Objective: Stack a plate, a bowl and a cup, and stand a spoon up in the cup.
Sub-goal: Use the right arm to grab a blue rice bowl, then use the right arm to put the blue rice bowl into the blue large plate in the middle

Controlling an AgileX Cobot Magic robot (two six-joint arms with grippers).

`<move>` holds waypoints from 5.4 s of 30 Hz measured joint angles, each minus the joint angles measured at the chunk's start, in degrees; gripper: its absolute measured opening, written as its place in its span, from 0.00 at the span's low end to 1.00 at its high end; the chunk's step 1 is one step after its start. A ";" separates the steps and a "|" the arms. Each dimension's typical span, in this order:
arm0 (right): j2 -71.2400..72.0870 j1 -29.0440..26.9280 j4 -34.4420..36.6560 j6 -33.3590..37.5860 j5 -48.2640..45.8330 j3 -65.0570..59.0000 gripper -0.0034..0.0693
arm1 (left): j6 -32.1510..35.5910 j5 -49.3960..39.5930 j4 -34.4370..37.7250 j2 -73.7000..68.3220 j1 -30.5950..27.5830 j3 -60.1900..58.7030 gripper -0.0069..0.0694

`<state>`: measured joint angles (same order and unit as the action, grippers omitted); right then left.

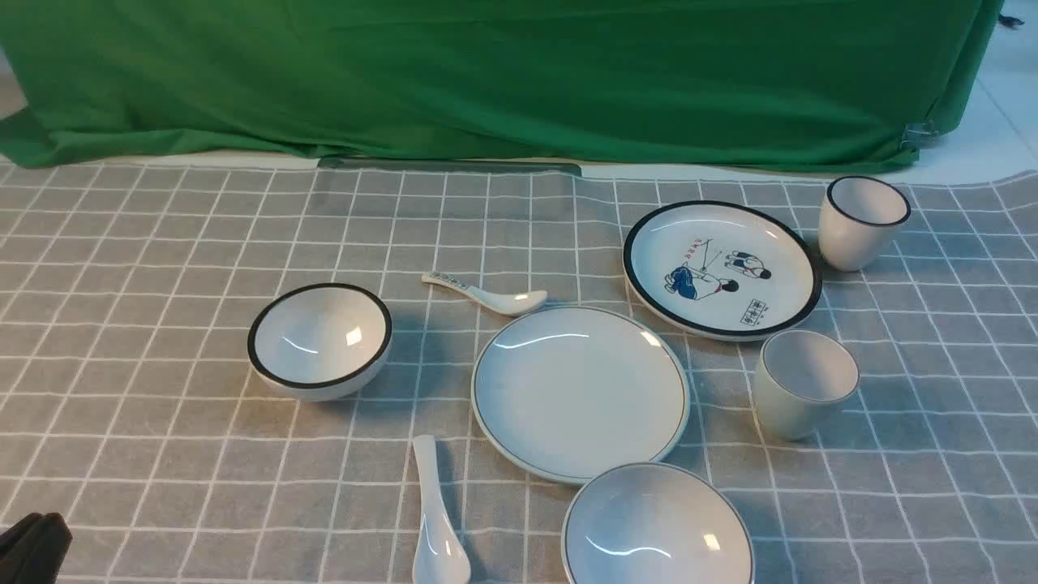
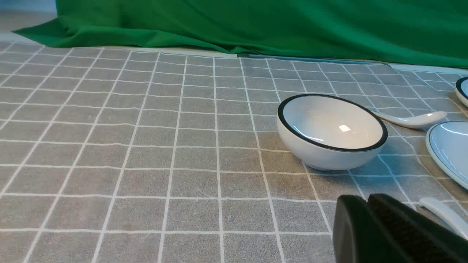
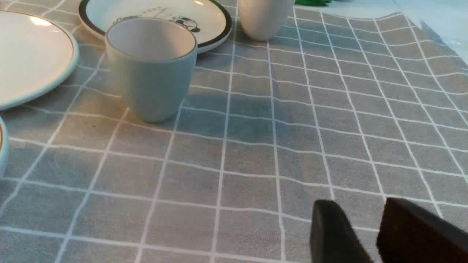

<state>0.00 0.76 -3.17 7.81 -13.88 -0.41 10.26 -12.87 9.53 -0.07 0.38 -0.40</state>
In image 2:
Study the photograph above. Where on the white bowl black rim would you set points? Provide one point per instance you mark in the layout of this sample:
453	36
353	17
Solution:
329	133

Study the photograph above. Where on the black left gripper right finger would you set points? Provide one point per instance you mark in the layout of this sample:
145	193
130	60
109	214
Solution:
419	237

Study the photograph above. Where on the green backdrop cloth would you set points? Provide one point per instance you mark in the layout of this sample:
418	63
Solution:
418	32

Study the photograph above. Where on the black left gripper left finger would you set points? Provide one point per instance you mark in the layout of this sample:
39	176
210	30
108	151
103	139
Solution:
360	237

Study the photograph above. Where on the plain white ceramic spoon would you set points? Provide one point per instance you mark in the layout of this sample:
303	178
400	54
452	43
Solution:
450	217

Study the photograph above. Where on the white cup black rim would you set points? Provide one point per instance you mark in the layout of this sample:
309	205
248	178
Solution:
461	90

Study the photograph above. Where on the pale blue-rimmed large plate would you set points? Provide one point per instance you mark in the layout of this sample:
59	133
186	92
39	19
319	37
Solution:
447	144

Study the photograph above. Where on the grey checked tablecloth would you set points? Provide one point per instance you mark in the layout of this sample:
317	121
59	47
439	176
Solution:
123	156

